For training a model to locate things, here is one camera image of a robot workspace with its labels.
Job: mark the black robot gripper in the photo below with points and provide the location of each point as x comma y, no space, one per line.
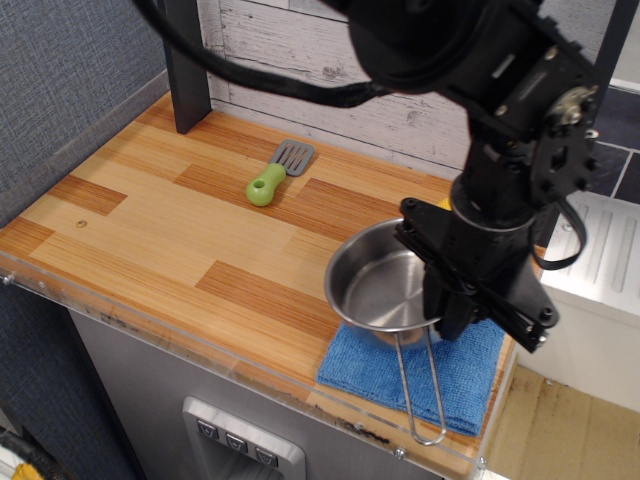
477,269

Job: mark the dark right vertical post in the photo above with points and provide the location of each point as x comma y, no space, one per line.
614,38

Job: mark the green handled grey spatula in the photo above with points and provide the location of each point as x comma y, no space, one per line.
290,158

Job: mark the dark left vertical post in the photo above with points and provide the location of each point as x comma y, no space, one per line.
188,81

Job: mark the blue cloth napkin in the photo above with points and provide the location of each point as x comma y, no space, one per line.
465,369

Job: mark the yellow object bottom left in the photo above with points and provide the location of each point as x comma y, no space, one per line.
25,471

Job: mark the stainless steel pot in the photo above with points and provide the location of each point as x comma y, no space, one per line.
374,283

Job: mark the white toy sink drainboard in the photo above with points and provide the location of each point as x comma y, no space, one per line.
594,348

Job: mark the yellow toy corn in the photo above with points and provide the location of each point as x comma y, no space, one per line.
445,204

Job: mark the dark vertical post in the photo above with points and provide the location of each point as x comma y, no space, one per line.
188,81
614,38

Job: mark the grey cabinet with dispenser panel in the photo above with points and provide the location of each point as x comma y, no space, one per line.
192,410

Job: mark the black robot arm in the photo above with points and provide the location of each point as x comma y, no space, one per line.
530,97

